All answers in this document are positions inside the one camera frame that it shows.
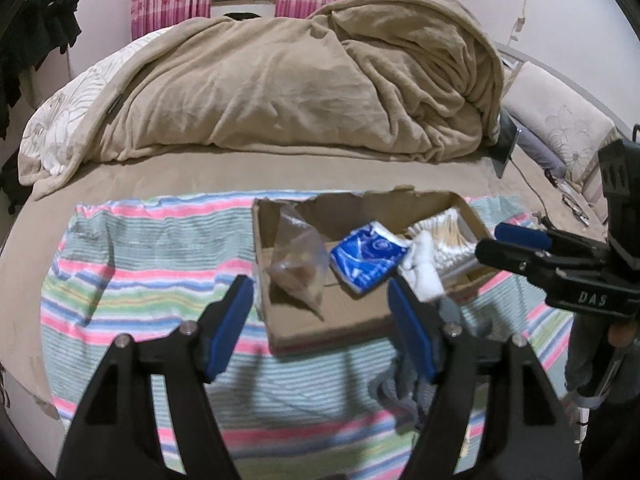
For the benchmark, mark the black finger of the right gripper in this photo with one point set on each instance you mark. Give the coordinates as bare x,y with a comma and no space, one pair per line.
536,266
555,241

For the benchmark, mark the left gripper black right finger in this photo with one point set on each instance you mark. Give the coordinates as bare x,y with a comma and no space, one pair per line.
495,413

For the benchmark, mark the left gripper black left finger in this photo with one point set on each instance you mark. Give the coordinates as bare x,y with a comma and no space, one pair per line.
145,413

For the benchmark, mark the cotton swabs plastic bag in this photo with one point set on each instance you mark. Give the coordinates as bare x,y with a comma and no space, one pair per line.
453,242

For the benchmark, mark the white sock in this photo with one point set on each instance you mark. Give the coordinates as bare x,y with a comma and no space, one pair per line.
418,268

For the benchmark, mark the blue tissue pack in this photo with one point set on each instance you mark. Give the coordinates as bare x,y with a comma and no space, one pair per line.
367,256

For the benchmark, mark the brown cardboard box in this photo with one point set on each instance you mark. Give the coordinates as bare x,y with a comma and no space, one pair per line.
348,316

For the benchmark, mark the clear plastic snack bag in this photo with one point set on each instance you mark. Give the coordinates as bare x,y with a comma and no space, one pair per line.
299,261

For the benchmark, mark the gloved right hand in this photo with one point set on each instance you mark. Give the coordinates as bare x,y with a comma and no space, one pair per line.
603,361

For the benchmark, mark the black tablet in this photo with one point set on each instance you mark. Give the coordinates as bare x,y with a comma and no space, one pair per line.
500,153

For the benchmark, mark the beige floral pillow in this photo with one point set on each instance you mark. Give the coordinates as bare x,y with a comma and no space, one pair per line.
572,127

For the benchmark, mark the striped pastel towel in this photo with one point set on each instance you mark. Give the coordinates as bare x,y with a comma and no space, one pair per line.
141,267

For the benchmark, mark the tan fleece blanket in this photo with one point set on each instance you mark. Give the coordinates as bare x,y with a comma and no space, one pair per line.
386,79

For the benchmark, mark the white floral duvet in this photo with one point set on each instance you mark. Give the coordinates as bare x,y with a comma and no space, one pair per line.
46,147

